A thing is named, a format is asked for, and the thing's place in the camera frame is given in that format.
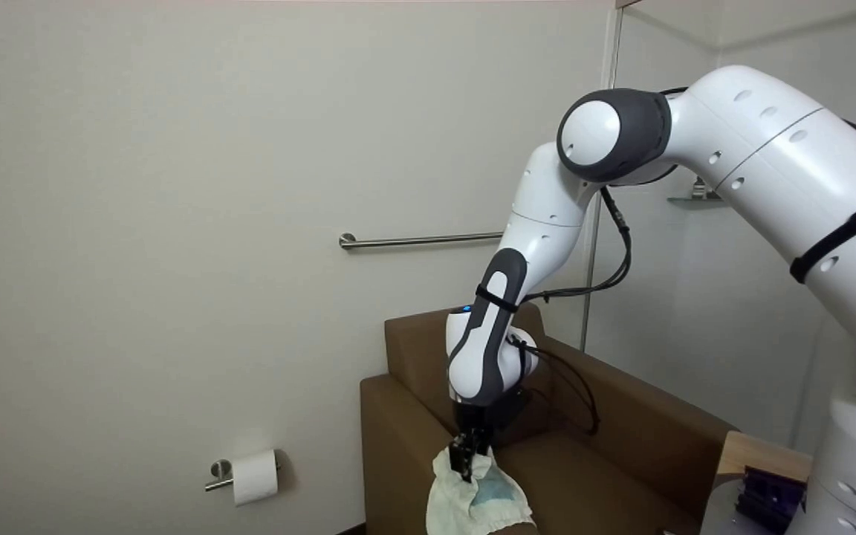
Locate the white towel with blue patch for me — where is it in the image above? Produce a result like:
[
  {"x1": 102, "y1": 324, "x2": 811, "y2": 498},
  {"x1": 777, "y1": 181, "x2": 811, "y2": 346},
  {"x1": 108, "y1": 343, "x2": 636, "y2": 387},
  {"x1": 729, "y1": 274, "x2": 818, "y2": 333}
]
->
[{"x1": 422, "y1": 442, "x2": 538, "y2": 535}]

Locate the dark purple clamp block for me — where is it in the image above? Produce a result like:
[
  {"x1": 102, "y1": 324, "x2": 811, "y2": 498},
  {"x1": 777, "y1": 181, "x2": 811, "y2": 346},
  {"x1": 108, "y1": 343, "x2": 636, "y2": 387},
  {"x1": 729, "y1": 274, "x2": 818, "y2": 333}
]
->
[{"x1": 731, "y1": 462, "x2": 811, "y2": 535}]

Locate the metal shower fixture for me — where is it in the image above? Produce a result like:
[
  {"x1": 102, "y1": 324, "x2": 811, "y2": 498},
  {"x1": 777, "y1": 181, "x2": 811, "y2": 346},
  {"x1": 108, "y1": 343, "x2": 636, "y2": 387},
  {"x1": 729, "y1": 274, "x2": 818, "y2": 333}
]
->
[{"x1": 665, "y1": 176, "x2": 729, "y2": 210}]

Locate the metal toilet paper holder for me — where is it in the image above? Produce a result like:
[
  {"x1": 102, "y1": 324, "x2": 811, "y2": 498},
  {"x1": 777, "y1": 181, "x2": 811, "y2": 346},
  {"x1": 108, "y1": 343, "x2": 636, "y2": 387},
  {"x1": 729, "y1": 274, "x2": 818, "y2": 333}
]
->
[{"x1": 203, "y1": 455, "x2": 237, "y2": 497}]

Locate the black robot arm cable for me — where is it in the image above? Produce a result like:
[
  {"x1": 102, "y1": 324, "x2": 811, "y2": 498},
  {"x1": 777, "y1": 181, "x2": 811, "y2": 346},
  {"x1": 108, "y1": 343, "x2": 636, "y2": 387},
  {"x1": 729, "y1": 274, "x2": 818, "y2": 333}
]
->
[{"x1": 518, "y1": 183, "x2": 636, "y2": 439}]

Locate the white shower enclosure frame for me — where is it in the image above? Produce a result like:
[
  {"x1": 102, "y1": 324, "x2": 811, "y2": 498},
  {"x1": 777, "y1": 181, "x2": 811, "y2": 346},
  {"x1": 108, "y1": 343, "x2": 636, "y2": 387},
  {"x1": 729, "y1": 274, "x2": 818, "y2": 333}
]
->
[{"x1": 581, "y1": 0, "x2": 856, "y2": 455}]

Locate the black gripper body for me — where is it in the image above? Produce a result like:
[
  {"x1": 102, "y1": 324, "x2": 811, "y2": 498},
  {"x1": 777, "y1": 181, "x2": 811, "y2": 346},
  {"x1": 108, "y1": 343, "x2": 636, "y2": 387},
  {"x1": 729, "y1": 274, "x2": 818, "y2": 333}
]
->
[{"x1": 448, "y1": 387, "x2": 535, "y2": 455}]

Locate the wooden side table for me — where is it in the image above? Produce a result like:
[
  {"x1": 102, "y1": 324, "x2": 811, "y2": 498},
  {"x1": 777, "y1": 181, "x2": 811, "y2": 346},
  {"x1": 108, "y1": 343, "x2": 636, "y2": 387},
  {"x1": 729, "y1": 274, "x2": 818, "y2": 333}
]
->
[{"x1": 713, "y1": 428, "x2": 816, "y2": 491}]

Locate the white toilet paper roll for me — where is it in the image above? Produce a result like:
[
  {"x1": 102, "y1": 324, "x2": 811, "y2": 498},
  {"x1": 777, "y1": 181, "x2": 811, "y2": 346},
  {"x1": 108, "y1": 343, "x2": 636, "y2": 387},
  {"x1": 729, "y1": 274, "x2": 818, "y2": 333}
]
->
[{"x1": 226, "y1": 446, "x2": 282, "y2": 508}]

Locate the brown sofa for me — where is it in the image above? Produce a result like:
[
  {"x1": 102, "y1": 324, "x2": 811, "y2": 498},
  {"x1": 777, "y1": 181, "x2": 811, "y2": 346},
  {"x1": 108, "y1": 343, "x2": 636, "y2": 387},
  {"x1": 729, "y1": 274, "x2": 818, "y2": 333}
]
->
[{"x1": 356, "y1": 300, "x2": 738, "y2": 535}]

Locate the metal wall grab bar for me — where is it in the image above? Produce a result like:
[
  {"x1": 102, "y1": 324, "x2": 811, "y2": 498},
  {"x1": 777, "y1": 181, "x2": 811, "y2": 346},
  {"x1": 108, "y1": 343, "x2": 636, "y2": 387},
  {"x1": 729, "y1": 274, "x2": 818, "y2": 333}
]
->
[{"x1": 337, "y1": 229, "x2": 505, "y2": 254}]

